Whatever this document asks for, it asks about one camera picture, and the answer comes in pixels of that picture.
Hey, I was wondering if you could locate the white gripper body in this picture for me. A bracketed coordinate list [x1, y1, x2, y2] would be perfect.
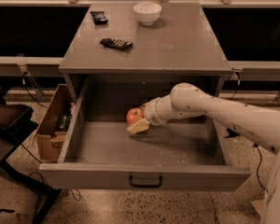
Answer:
[144, 98, 164, 126]

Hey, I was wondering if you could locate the red apple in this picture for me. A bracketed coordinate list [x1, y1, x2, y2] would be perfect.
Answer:
[126, 107, 144, 125]

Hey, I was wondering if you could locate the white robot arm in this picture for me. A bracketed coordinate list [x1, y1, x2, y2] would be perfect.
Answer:
[127, 83, 280, 224]

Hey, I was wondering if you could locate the open grey top drawer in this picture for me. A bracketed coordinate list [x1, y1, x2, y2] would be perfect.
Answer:
[40, 82, 251, 191]

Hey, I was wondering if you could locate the grey cabinet with counter top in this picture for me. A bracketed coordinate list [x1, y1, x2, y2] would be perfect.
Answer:
[59, 1, 231, 96]

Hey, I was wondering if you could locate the dark snack bar wrapper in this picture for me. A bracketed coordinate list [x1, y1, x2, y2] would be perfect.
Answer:
[100, 38, 133, 51]

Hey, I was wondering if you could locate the black power adapter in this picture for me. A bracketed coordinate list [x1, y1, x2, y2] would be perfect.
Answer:
[226, 128, 239, 138]

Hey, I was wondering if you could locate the green can in box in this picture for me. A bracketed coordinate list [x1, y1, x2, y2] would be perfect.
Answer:
[57, 115, 72, 132]

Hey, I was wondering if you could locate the brown cardboard box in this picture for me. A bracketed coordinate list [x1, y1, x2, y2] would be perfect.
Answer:
[36, 84, 73, 161]

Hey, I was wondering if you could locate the white ceramic bowl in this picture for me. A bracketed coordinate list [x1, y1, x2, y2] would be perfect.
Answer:
[133, 1, 161, 25]

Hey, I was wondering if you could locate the black snack packet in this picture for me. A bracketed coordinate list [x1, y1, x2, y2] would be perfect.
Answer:
[91, 11, 108, 24]

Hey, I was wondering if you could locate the dark chair at left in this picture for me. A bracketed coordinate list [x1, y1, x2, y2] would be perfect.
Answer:
[0, 84, 61, 224]

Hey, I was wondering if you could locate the cardboard piece on floor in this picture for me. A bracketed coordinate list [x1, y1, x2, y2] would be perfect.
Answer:
[251, 200, 263, 216]

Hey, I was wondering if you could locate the black drawer handle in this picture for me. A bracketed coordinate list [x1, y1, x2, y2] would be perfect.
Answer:
[129, 175, 162, 189]

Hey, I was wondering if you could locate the black floor cable right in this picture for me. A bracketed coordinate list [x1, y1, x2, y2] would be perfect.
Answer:
[253, 143, 269, 191]

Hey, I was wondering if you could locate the black cable at left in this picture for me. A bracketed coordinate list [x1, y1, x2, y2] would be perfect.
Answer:
[21, 72, 49, 109]

